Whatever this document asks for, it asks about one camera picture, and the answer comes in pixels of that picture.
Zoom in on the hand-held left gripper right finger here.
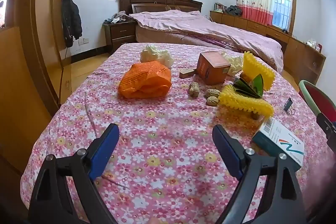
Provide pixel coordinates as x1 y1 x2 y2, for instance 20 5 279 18
212 124 309 224

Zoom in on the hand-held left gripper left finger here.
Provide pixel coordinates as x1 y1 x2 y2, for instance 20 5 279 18
28 123 120 224

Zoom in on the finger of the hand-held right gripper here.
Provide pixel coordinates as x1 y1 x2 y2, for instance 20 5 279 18
316 112 336 142

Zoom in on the red bin with green rim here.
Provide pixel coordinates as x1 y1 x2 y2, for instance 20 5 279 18
299 80 336 125

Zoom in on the orange cardboard box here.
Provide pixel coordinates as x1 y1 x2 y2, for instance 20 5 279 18
196 51 232 85

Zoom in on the orange mesh bag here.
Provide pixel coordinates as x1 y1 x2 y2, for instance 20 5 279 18
118 61 172 99

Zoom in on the thin wooden skewer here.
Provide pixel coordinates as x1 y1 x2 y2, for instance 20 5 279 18
102 174 130 189

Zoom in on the black binder clip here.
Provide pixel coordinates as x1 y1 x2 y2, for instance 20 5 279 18
284 97 296 115

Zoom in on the white teal medicine box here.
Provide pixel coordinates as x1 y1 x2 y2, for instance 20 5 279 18
251 117 305 170

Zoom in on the yellow foam net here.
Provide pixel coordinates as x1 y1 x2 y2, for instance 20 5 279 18
241 51 275 90
218 84 275 117

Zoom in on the pink floral tablecloth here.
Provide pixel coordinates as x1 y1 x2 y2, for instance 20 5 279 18
20 42 336 224

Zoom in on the green mosquito coil box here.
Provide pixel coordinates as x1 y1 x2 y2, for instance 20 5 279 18
232 73 264 100

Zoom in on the long wooden cabinet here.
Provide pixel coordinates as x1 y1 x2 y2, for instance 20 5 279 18
209 10 327 85

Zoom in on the wooden block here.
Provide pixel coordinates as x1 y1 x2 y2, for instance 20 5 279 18
179 68 197 79

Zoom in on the white foam net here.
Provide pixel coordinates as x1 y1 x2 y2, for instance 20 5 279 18
140 44 174 68
220 51 244 77

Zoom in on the wooden wardrobe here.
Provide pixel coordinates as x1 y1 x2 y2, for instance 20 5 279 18
0 0 72 174

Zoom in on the dark wooden nightstand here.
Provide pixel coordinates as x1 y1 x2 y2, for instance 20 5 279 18
102 21 137 54

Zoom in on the pink blanket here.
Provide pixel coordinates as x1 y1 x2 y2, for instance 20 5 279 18
129 9 284 73

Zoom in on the barred window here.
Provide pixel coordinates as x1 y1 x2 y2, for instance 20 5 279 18
272 0 297 33

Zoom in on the small heap of clothes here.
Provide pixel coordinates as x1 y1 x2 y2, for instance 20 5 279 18
104 11 126 24

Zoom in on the black jacket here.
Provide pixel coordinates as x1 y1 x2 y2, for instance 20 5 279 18
61 0 83 48

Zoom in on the dark cloth bundle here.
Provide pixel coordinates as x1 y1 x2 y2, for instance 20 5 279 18
226 5 243 16

